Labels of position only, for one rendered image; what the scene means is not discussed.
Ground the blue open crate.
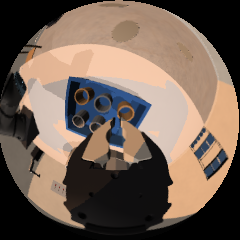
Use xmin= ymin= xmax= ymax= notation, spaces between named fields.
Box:
xmin=65 ymin=76 xmax=152 ymax=148

